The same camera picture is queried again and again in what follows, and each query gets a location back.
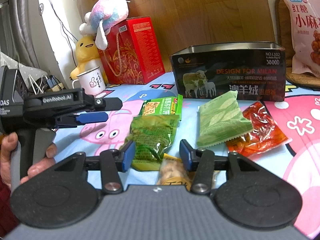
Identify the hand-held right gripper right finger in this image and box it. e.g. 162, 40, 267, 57
179, 139, 263, 195

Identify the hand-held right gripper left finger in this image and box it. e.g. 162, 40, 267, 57
54, 140, 137, 195

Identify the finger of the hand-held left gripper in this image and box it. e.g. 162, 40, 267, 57
84, 97, 123, 112
56, 112, 109, 128

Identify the yellow peanut packet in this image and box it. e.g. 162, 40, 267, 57
156, 154, 192, 187

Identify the dark green snack packet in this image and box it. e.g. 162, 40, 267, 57
119, 115, 180, 170

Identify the light green pastry packet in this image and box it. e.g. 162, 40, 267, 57
196, 91, 254, 148

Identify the bright green cracker packet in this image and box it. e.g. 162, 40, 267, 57
141, 94, 184, 123

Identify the red spicy snack packet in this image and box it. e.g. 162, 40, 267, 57
226, 101, 292, 158

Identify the black box with sheep print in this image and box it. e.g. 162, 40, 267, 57
170, 41, 286, 102

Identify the person's left hand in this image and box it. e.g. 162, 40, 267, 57
0, 132, 58, 188

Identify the dark charger adapter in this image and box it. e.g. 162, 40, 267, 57
45, 75, 67, 92

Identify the white enamel mug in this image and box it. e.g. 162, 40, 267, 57
72, 66, 107, 96

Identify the patterned grey cloth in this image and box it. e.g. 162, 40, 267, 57
0, 52, 48, 85

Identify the yellow duck plush toy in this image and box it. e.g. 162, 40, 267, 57
70, 35, 102, 79

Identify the red gift box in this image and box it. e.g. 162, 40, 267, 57
98, 17, 166, 85

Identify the pastel plush toy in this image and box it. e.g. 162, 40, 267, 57
79, 0, 131, 50

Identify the grey curtain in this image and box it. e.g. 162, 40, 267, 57
0, 0, 47, 70

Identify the printed blue blanket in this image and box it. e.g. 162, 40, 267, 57
50, 71, 320, 239

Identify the wooden board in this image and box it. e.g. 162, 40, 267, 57
75, 0, 278, 75

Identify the brown seat cushion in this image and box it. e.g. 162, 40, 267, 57
274, 0, 320, 89

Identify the large pink snack bag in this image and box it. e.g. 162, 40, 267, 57
275, 0, 320, 74

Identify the white charging cable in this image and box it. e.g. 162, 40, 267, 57
28, 74, 48, 94

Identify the black wall cable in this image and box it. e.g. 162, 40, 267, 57
35, 0, 78, 70

